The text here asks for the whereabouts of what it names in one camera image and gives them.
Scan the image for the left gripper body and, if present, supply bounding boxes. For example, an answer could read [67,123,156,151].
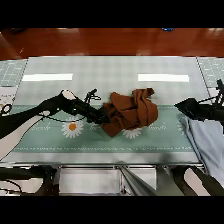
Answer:
[81,105,110,125]

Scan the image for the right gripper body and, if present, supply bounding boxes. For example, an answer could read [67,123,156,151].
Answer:
[174,97,202,119]

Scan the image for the brown garment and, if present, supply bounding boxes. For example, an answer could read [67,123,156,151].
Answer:
[98,87,159,138]

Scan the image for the light blue garment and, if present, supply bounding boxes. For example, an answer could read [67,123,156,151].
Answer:
[179,114,224,188]

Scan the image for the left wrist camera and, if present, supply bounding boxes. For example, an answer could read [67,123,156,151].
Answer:
[83,88,102,104]

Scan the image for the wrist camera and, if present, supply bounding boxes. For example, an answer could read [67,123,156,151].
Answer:
[199,78,224,107]
[83,88,102,104]

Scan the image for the black cable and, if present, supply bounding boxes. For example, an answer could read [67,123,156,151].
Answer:
[39,113,88,124]

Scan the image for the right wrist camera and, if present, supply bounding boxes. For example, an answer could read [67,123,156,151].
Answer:
[199,78,224,107]

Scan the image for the silver frame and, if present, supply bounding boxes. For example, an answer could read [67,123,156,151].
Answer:
[0,161,224,197]

